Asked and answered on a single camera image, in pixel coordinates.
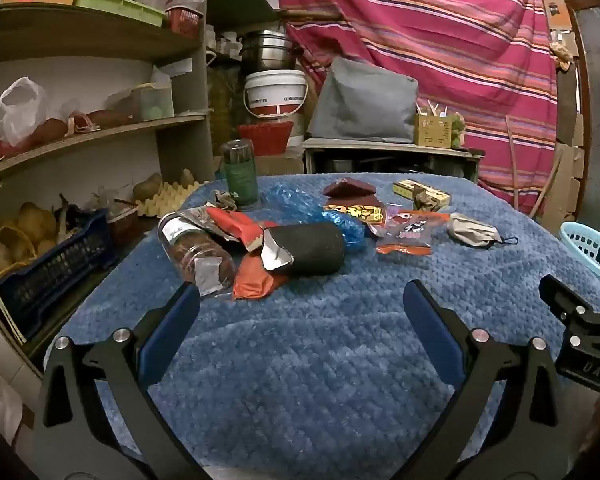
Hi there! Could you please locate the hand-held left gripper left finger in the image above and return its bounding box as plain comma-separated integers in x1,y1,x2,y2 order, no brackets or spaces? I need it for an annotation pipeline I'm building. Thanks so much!
32,282,203,480

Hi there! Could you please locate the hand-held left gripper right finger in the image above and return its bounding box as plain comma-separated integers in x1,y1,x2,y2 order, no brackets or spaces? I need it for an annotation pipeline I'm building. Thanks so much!
402,280,568,480

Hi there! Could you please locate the light blue plastic basket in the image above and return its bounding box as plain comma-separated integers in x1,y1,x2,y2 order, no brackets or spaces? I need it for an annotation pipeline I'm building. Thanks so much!
560,221,600,291

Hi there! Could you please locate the red snack bag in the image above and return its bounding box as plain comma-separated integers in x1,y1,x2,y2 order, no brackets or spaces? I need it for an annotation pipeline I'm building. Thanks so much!
206,206,267,253

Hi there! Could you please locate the clear jar with white label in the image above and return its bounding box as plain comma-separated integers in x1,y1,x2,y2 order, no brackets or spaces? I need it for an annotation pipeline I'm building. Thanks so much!
157,210,237,298

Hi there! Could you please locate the stack of folded cardboard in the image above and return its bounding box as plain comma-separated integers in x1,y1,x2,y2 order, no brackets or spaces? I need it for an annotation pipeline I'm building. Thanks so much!
542,145,586,221

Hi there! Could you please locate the orange plastic bag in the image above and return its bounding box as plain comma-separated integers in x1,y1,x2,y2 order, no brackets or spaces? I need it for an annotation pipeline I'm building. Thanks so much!
231,249,287,302

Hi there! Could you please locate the orange snack packet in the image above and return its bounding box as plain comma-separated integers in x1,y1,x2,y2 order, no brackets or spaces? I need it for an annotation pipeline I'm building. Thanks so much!
375,209,452,257

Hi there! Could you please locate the brown foil packet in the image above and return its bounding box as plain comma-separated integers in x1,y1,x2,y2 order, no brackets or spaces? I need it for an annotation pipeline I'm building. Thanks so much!
177,206,216,236

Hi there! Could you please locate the small red plastic basket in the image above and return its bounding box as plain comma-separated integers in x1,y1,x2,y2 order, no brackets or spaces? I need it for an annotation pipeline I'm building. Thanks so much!
165,6,203,40
105,205,141,246

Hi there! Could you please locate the grey face mask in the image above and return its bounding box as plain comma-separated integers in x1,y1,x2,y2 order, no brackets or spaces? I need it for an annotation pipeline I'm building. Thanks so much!
447,212,520,251

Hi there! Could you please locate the yellow egg tray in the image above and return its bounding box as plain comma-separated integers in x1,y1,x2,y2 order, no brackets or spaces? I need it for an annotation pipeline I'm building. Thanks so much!
135,180,216,217

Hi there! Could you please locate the dark blue plastic crate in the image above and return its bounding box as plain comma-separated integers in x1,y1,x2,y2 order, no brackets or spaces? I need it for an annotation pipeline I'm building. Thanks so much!
0,207,118,341

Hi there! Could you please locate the wooden stick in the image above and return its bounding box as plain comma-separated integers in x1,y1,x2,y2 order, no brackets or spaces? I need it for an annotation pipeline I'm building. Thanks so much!
505,114,523,211

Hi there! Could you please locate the yellow cartoon snack packet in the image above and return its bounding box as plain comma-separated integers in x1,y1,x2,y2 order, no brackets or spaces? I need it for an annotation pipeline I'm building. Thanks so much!
324,196,386,227

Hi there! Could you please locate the yellow patterned box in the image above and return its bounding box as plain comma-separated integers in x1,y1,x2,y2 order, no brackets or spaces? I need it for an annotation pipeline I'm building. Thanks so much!
392,180,452,209

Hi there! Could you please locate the clear bottle with green label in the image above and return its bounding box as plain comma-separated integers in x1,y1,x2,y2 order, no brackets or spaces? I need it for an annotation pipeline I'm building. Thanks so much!
220,138,259,211

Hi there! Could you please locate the dark red pouch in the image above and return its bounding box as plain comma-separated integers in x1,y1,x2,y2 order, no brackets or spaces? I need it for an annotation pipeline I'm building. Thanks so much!
322,176,377,199

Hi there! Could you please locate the yellow mesh bag of potatoes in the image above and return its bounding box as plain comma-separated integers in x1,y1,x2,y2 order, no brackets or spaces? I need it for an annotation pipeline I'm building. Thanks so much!
0,202,58,278

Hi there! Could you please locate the blue plastic bag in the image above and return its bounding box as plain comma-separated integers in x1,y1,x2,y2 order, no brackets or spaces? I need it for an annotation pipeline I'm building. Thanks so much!
269,182,367,253

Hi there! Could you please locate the plain cardboard box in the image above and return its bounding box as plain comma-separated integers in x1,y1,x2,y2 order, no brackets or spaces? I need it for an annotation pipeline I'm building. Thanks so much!
215,152,306,181

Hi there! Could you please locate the low wooden table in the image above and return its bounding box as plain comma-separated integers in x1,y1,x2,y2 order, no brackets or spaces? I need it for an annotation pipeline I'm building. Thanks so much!
302,137,486,183

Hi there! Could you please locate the yellow slotted holder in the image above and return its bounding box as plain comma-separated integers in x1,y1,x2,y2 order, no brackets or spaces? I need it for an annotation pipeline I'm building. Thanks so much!
414,112,453,149

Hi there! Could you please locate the red woven basket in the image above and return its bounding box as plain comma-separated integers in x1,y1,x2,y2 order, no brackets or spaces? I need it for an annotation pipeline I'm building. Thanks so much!
237,120,295,157

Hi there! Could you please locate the sweet potato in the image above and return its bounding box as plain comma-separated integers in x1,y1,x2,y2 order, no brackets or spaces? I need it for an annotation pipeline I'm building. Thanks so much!
30,117,68,143
87,107,136,126

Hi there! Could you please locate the yellow oil bottle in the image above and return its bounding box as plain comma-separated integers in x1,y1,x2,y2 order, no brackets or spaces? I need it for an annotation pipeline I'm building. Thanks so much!
207,67,241,156

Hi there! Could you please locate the clear plastic container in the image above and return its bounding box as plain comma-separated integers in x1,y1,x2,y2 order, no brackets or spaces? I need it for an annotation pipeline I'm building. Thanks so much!
130,82,175,122

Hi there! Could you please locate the grey cushion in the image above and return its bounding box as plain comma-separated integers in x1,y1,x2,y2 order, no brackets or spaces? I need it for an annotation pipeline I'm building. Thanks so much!
307,56,419,143

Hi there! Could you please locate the white plastic bucket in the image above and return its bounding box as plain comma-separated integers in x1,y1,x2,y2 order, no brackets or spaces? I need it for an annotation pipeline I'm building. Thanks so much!
243,69,308,148

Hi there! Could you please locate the white plastic bag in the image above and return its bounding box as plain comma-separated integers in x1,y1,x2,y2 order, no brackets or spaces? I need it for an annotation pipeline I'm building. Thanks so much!
0,76,48,146

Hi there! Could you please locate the brown cardboard box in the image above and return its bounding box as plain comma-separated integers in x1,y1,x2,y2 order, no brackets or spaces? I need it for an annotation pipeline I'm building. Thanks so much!
537,0,573,36

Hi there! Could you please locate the steel pot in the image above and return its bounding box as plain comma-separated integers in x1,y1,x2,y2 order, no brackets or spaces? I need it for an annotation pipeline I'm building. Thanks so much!
237,30,303,72

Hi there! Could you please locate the pink striped cloth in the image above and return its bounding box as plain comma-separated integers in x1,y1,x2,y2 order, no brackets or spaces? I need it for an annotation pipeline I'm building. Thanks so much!
272,0,561,216

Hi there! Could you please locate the wooden shelf unit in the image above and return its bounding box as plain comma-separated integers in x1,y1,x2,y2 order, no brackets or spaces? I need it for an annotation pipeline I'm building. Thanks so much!
0,0,216,376

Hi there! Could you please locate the green plastic tray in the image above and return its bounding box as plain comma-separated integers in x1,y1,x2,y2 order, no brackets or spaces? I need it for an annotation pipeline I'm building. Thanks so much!
74,0,167,27

